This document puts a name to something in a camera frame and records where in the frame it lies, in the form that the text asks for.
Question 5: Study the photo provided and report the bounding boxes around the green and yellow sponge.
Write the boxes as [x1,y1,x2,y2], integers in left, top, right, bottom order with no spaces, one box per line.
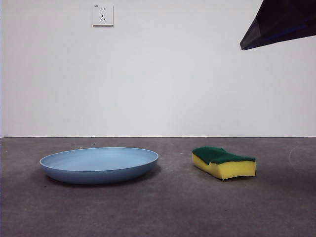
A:
[192,146,257,181]

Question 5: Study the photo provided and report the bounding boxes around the light blue round plate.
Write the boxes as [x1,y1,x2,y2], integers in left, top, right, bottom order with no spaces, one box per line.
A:
[39,147,159,185]

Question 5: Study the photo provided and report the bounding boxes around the white wall socket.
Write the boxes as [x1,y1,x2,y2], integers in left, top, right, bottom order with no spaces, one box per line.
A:
[92,3,114,27]

